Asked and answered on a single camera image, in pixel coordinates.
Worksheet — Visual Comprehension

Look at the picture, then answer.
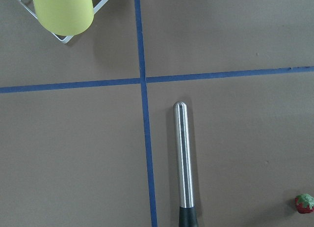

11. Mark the yellow cup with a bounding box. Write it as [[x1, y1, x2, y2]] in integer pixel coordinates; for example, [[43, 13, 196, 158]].
[[33, 0, 94, 36]]

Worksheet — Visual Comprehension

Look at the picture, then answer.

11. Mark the white wire cup rack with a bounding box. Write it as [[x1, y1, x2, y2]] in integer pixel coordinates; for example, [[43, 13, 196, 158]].
[[16, 0, 109, 44]]

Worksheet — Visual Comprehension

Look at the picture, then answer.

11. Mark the steel muddler black tip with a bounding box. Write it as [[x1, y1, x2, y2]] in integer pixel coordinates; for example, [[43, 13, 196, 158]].
[[173, 101, 198, 227]]

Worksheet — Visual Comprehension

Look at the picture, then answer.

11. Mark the red strawberry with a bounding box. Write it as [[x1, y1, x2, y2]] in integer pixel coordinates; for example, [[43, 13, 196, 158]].
[[295, 194, 314, 214]]

